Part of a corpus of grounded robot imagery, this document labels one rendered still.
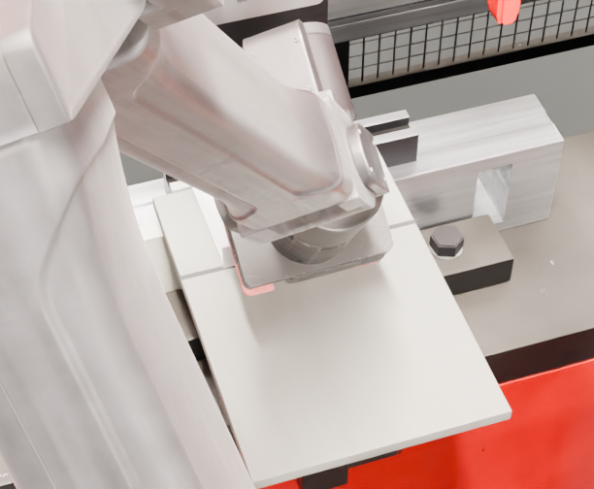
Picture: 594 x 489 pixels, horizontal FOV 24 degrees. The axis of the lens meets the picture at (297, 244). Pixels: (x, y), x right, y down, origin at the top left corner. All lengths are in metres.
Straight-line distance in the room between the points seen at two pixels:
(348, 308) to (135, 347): 0.65
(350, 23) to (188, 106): 0.86
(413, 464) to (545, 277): 0.20
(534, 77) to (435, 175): 1.57
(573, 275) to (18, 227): 0.90
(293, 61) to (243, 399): 0.25
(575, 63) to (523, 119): 1.56
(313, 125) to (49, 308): 0.37
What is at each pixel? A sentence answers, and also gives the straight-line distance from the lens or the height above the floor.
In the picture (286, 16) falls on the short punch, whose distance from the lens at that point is 1.00.
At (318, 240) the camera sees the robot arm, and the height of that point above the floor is 1.15.
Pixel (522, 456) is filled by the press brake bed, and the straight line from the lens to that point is 1.29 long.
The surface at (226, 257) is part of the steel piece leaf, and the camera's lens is 1.01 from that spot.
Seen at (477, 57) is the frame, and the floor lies 0.32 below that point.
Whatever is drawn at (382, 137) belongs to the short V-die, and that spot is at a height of 1.00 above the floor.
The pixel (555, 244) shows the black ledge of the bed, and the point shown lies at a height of 0.87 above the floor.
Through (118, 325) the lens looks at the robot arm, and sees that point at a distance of 0.35.
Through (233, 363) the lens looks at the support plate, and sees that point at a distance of 0.97.
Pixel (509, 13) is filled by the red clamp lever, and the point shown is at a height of 1.17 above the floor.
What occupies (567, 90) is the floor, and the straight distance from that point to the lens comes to 2.68.
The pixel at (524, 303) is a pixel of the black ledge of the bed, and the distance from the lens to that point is 1.17.
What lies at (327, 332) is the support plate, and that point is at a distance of 0.98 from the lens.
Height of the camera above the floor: 1.77
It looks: 49 degrees down
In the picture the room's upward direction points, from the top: straight up
